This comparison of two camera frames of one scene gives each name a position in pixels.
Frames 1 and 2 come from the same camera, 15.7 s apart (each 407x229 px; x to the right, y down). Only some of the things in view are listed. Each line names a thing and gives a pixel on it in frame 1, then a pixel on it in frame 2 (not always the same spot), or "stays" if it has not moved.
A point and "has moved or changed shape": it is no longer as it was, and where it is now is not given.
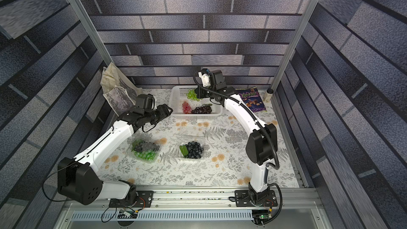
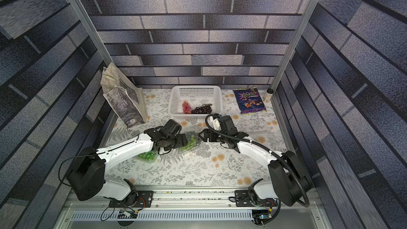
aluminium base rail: (298, 208) stays
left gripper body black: (153, 119) → (175, 142)
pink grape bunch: (186, 108) stays
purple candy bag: (252, 97) stays
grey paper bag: (119, 93) stays
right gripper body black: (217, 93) → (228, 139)
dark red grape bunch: (206, 109) stays
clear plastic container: (191, 143) has moved or changed shape
